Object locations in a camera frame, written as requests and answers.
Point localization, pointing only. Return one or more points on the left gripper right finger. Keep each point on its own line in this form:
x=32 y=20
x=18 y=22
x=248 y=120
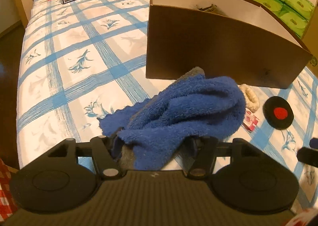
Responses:
x=203 y=151

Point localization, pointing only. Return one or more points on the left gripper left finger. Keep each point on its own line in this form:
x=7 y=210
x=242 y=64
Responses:
x=105 y=165

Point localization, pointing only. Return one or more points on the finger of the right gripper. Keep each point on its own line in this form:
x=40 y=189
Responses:
x=309 y=155

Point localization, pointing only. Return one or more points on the blue fluffy towel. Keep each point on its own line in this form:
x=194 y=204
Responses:
x=215 y=108

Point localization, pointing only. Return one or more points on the black red round pad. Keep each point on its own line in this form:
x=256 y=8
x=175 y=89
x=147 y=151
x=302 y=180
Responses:
x=278 y=113

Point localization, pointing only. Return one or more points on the small pink wrapper packet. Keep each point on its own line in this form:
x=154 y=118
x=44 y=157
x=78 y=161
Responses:
x=250 y=121

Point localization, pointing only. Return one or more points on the cream fluffy scrunchie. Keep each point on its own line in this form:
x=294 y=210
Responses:
x=252 y=100

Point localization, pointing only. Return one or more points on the grey felt cloth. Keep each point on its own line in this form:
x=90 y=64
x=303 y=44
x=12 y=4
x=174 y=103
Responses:
x=211 y=9

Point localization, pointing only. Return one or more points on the blue checked bed sheet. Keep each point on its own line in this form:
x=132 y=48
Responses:
x=85 y=59

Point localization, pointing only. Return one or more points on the red checked cloth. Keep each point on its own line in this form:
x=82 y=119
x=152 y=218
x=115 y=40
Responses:
x=7 y=203

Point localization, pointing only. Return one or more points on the large brown cardboard carton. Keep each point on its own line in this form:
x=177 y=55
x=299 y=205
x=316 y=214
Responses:
x=310 y=39

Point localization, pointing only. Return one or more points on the brown open cardboard box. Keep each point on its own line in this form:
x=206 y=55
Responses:
x=251 y=45

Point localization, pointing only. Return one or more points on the green tissue pack bundle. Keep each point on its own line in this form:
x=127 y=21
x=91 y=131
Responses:
x=296 y=14

